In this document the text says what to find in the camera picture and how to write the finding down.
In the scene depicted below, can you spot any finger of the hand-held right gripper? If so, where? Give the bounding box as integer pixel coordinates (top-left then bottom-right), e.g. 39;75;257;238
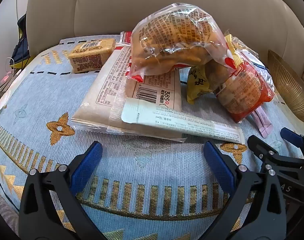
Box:
247;134;304;178
280;127;304;158

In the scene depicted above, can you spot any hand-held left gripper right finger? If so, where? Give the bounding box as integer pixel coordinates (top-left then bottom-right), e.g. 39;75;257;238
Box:
203;141;289;240

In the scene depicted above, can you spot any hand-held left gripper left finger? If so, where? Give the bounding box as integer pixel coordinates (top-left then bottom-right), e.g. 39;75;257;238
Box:
18;141;110;240

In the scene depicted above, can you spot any golden ribbed bowl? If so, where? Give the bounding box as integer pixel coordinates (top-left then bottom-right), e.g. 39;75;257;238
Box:
268;49;304;124

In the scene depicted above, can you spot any toast slice packet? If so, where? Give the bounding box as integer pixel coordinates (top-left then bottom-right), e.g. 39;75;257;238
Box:
67;39;116;74

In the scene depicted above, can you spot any clear bagged bun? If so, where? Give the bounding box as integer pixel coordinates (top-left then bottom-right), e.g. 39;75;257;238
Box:
125;3;236;82

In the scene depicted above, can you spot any pink sachet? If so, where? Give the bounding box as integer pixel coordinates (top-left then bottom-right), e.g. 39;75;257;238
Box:
251;107;272;138

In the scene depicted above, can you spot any red wrapped cake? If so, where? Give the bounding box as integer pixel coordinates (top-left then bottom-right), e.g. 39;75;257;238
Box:
215;65;276;123

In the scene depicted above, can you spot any long pale sachet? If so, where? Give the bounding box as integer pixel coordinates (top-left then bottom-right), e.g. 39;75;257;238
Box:
121;97;246;145

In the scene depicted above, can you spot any large flat bread packet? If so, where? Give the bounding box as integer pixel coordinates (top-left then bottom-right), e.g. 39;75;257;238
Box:
71;31;190;143

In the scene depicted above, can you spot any yellow wrapped bun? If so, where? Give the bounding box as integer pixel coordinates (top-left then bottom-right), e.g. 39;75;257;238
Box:
187;60;231;104

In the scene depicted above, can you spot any blue patterned blanket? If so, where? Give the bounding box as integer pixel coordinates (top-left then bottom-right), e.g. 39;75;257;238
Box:
0;34;304;240

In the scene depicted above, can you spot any side table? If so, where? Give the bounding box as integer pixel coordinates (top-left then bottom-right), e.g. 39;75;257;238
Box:
0;67;23;96

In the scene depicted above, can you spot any small pink item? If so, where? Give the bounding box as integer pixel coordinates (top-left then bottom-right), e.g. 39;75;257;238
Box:
0;72;14;83

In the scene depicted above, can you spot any dark blue bag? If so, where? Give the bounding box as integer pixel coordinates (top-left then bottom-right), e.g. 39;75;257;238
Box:
11;14;32;68

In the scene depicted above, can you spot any white charger cable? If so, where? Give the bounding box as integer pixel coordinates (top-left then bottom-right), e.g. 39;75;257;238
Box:
6;57;25;70

